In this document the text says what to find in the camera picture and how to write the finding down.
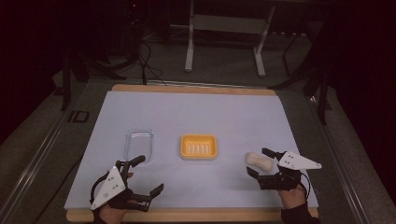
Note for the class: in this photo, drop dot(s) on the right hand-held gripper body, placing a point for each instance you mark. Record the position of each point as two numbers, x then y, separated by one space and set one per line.
292 161

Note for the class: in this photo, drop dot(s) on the person's left hand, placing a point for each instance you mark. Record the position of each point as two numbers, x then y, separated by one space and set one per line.
110 214

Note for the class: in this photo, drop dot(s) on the clear plastic container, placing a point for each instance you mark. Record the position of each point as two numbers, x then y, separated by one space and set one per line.
138 145

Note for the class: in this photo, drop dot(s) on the black floor bracket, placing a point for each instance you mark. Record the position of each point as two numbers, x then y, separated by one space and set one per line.
78 116

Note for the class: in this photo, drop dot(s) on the metal floor rail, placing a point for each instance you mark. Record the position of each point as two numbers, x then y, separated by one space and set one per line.
339 161
31 163

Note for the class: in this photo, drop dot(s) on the light grey table mat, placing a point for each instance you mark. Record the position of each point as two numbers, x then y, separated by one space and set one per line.
199 112

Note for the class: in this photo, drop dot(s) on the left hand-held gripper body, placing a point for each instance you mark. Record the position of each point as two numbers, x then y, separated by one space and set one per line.
109 186

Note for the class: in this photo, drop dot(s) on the yellow soap dish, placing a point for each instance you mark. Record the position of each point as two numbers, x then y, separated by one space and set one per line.
198 146

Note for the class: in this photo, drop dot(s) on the beige soap bar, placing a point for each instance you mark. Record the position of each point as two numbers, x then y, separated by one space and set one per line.
259 161

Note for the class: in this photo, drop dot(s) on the person's right hand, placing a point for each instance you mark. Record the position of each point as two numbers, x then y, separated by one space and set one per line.
292 197

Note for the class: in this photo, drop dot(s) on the white metal stand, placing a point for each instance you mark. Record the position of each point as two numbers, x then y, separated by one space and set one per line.
227 24

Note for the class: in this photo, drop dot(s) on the black tripod stand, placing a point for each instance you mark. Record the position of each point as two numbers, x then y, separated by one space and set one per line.
322 90
76 67

